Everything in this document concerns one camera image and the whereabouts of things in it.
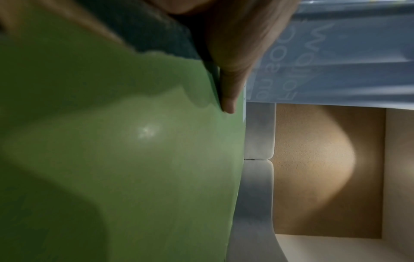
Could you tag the person's left hand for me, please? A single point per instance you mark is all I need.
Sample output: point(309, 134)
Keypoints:
point(239, 38)

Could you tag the green plastic board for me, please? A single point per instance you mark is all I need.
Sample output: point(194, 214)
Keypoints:
point(123, 158)

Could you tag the dark teal cloth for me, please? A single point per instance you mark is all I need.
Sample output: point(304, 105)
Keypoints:
point(155, 33)

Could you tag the brown cardboard box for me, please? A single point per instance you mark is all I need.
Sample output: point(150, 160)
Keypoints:
point(323, 174)

